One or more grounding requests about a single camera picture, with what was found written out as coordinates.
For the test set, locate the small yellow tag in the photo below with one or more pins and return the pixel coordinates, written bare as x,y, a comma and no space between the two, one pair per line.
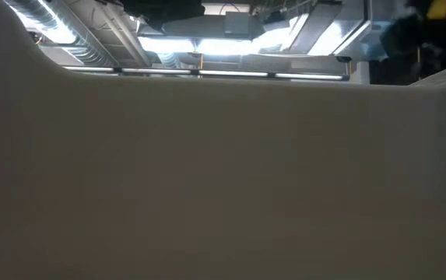
440,8

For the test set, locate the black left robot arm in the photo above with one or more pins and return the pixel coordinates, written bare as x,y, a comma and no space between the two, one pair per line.
164,9

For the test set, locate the grey ceiling box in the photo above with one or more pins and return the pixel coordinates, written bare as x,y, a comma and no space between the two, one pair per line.
237,23

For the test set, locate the ribbed silver duct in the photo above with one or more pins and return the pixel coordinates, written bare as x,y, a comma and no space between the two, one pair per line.
71,39

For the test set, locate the white plastic basket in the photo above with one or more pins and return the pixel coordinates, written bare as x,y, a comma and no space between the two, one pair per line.
222,175

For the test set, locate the white LED light bar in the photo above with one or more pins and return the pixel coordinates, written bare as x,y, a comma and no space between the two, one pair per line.
308,76
233,73
88,69
156,71

